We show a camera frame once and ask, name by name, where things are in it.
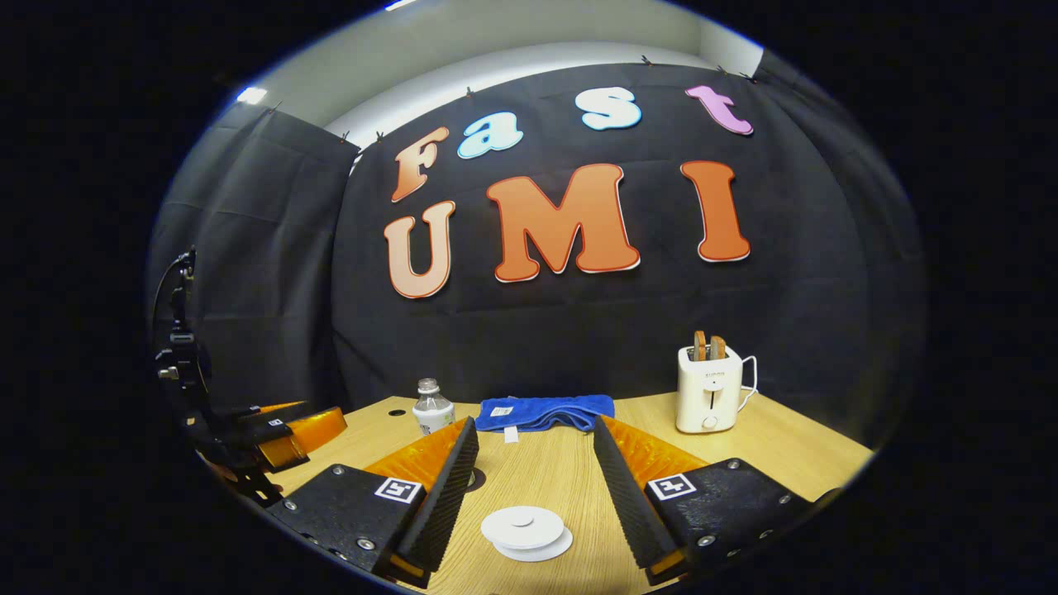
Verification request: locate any white teacup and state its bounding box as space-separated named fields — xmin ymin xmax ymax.
xmin=480 ymin=506 xmax=566 ymax=551

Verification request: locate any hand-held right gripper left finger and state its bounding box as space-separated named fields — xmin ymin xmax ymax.
xmin=264 ymin=416 xmax=480 ymax=589

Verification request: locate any blue towel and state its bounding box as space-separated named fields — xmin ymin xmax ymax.
xmin=474 ymin=393 xmax=616 ymax=434

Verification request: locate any white saucer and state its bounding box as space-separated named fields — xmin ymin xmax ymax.
xmin=493 ymin=525 xmax=574 ymax=564

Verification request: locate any white teacup lid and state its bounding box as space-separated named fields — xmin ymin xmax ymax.
xmin=488 ymin=507 xmax=560 ymax=543

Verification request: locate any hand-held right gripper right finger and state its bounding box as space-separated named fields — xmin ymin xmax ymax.
xmin=593 ymin=415 xmax=844 ymax=586

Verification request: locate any clear water bottle white label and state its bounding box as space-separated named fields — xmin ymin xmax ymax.
xmin=412 ymin=378 xmax=456 ymax=437

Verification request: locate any cream toaster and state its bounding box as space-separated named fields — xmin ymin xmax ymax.
xmin=675 ymin=344 xmax=743 ymax=435

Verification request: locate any white toaster cable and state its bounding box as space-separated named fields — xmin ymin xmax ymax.
xmin=737 ymin=355 xmax=760 ymax=412

